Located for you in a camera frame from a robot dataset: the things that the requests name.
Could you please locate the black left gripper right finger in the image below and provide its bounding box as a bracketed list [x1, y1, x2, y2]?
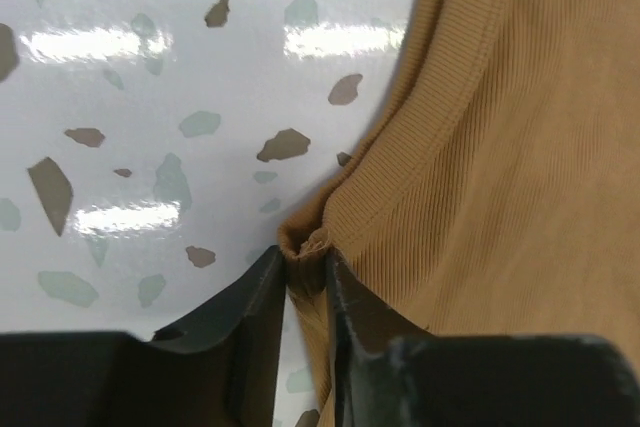
[325, 250, 435, 426]

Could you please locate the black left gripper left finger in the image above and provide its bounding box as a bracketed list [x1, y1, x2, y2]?
[151, 246, 285, 426]

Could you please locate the tan tank top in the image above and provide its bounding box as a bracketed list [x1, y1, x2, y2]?
[279, 0, 639, 426]

